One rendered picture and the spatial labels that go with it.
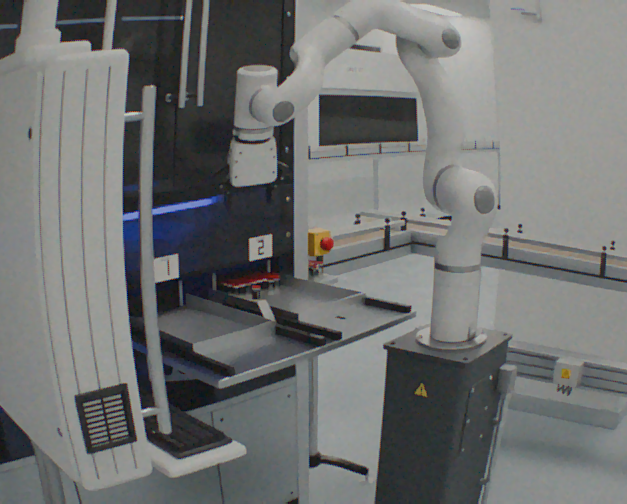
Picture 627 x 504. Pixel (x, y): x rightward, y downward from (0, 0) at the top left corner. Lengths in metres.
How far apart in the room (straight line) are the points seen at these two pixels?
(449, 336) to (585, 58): 1.72
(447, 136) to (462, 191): 0.14
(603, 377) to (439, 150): 1.25
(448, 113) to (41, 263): 1.02
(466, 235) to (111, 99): 0.95
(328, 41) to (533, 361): 1.59
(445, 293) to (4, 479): 1.26
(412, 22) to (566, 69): 1.61
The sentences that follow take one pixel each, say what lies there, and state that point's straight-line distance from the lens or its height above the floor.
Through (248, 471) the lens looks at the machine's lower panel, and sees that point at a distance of 2.30.
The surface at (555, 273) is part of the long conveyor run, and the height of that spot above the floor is 0.87.
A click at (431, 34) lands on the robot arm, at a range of 1.61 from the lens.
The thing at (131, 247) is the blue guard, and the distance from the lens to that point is 1.82.
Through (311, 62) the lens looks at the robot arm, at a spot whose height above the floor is 1.52.
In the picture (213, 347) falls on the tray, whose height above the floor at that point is 0.89.
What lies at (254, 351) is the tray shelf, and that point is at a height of 0.88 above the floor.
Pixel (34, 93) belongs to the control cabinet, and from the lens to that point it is 1.05.
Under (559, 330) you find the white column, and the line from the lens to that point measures 3.30.
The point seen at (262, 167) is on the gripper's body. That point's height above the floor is 1.29.
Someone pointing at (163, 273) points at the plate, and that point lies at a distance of 1.89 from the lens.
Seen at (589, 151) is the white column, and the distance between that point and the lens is 3.11.
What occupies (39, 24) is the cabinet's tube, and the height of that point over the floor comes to 1.64.
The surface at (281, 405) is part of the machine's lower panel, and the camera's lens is 2.31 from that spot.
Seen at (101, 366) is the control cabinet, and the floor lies 1.04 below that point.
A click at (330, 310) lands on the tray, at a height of 0.90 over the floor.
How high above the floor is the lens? 1.45
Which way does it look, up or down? 12 degrees down
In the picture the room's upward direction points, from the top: straight up
